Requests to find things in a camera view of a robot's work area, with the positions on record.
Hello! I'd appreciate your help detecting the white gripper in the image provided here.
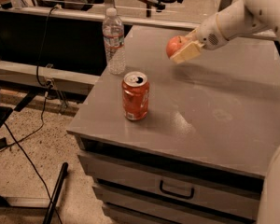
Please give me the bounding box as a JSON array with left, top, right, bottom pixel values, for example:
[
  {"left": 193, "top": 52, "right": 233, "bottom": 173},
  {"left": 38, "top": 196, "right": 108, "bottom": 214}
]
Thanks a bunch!
[{"left": 170, "top": 13, "right": 228, "bottom": 63}]

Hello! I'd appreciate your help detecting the grey drawer cabinet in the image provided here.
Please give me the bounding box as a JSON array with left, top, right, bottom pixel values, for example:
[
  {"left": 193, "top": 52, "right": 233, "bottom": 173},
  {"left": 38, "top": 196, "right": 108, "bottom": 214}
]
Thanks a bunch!
[{"left": 68, "top": 26, "right": 280, "bottom": 224}]

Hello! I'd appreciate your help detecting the black drawer handle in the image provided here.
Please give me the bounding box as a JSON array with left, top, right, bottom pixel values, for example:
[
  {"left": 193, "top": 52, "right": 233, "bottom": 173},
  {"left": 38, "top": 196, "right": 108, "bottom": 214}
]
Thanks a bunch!
[{"left": 159, "top": 180, "right": 195, "bottom": 200}]

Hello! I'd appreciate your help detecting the clear water bottle on table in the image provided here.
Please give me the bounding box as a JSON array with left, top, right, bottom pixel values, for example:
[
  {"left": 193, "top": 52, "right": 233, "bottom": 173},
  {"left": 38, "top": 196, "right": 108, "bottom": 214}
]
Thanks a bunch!
[{"left": 102, "top": 7, "right": 126, "bottom": 75}]

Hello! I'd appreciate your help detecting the orange soda can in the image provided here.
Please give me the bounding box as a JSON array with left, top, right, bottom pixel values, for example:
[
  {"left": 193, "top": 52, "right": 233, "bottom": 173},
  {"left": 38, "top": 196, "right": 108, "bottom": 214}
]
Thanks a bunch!
[{"left": 121, "top": 71, "right": 149, "bottom": 121}]

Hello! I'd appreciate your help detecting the black cable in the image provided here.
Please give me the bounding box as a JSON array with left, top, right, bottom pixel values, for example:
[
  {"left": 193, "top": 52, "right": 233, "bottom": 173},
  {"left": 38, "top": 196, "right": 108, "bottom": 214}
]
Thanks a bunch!
[{"left": 0, "top": 7, "right": 64, "bottom": 224}]

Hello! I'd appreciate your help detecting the red apple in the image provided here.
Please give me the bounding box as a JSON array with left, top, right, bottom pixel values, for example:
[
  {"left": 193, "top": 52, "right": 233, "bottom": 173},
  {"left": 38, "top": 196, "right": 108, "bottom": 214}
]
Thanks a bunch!
[{"left": 166, "top": 35, "right": 188, "bottom": 58}]

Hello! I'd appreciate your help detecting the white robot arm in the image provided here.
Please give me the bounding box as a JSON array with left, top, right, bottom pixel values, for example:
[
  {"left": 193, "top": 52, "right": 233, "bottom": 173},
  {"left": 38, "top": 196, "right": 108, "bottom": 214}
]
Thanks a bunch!
[{"left": 166, "top": 0, "right": 280, "bottom": 224}]

